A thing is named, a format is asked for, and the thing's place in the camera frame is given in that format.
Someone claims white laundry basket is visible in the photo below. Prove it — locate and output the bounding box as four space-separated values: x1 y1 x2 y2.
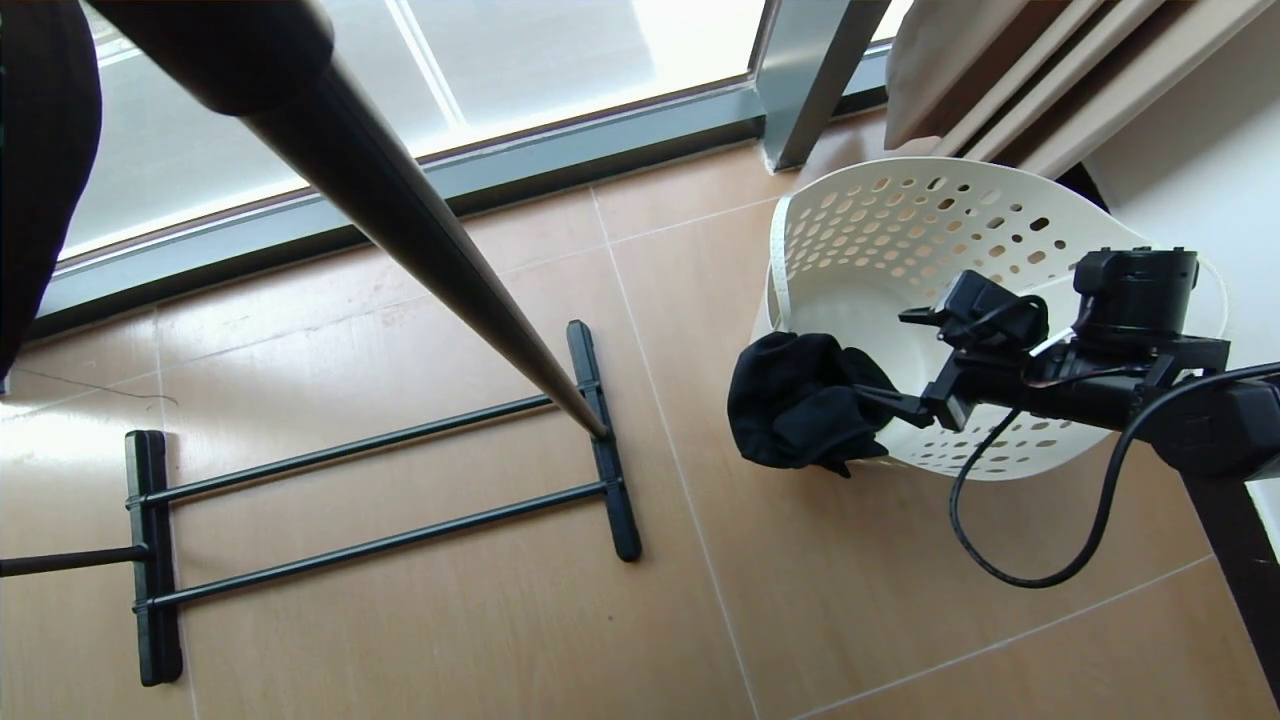
752 157 1233 483

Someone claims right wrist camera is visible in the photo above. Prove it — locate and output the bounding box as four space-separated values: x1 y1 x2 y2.
898 268 1051 351

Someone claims brown curtain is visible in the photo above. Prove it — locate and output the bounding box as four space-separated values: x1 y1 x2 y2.
885 0 1276 181

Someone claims black clothes rack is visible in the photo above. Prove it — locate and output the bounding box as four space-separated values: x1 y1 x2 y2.
0 0 641 686

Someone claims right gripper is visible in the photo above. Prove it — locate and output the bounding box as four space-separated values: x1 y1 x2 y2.
852 345 1076 433

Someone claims black garment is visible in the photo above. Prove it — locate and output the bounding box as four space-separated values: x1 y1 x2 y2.
727 332 898 478
0 0 103 381

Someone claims window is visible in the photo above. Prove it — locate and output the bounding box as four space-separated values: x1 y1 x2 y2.
40 0 891 336

